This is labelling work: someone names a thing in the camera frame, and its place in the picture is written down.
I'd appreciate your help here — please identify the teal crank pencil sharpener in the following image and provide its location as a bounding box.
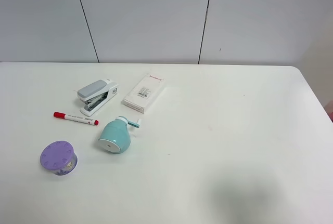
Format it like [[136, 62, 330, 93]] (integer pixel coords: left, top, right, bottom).
[[97, 116, 140, 154]]

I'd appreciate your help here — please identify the white and grey stapler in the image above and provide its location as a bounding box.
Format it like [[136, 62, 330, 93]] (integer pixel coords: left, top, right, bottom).
[[77, 79, 119, 117]]

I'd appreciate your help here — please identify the white rectangular box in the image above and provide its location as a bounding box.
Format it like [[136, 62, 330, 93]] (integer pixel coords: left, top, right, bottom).
[[122, 73, 165, 114]]

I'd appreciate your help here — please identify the red and white marker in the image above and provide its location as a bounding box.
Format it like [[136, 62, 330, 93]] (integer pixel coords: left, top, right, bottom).
[[53, 112, 99, 126]]

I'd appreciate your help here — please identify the purple lidded round container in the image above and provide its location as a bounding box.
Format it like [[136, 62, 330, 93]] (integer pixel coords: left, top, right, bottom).
[[40, 141, 78, 176]]

